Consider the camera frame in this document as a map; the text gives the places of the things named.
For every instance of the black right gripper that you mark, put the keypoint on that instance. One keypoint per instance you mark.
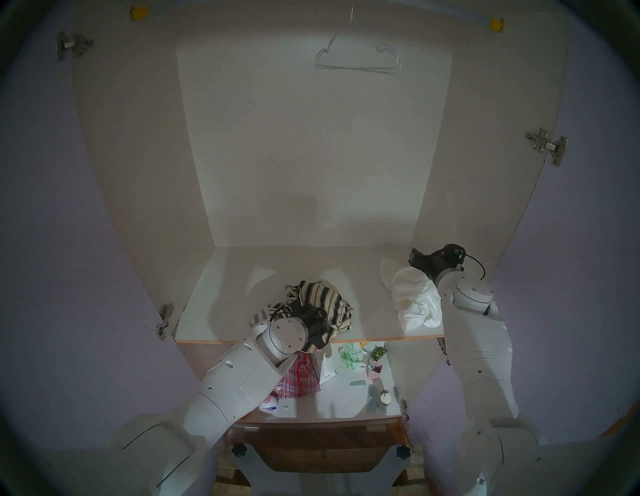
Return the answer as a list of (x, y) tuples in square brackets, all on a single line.
[(436, 265)]

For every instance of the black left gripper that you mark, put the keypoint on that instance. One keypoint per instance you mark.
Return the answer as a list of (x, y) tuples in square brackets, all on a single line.
[(317, 330)]

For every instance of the black beige striped top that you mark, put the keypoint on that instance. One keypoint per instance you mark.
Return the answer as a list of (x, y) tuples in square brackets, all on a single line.
[(325, 297)]

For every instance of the grey white striped top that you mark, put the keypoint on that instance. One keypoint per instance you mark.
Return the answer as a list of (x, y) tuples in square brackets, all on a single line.
[(260, 318)]

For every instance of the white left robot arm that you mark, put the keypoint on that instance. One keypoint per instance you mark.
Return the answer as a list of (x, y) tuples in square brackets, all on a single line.
[(235, 380)]

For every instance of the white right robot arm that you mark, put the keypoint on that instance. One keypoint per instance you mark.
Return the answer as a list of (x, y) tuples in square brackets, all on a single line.
[(480, 360)]

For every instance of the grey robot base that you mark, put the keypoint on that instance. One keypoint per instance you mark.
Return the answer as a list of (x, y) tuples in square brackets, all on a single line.
[(320, 482)]

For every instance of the white carton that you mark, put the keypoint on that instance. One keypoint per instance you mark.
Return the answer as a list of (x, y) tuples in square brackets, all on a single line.
[(328, 370)]

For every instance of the green white crumpled wrapper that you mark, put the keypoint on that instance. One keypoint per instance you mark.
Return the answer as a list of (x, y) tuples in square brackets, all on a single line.
[(352, 356)]

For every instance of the red plaid woven bag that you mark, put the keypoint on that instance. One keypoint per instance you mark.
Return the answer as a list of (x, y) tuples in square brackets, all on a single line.
[(300, 377)]

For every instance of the pink cup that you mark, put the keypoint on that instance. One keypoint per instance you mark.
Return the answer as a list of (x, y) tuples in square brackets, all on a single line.
[(375, 371)]

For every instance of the white pink lotion bottle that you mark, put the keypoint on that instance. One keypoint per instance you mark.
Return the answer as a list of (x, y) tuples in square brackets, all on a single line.
[(270, 404)]

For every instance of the grey blue packet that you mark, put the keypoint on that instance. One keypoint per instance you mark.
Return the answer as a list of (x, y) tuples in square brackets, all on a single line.
[(373, 400)]

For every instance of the white round jar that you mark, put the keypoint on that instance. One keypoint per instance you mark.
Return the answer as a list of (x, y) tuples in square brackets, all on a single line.
[(385, 398)]

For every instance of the metal door hinge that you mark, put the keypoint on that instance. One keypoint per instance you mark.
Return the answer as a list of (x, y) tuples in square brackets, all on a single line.
[(403, 406), (75, 45), (163, 322), (444, 351), (547, 145)]

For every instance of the brown wooden drawer front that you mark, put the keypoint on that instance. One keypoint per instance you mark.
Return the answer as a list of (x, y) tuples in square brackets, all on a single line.
[(320, 447)]

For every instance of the black base knob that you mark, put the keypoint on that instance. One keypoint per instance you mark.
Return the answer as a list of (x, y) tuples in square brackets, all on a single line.
[(403, 452), (240, 450)]

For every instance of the lavender wardrobe door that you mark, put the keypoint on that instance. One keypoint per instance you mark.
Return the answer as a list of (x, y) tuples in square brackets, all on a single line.
[(575, 280), (75, 260)]

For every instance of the metal closet rod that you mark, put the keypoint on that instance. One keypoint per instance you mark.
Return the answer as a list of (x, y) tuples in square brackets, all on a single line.
[(310, 4)]

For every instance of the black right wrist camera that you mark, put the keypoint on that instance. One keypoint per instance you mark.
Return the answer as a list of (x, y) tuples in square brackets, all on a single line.
[(454, 253)]

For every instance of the yellow rod bracket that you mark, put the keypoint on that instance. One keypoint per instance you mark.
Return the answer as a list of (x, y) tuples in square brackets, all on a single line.
[(496, 25), (139, 13)]

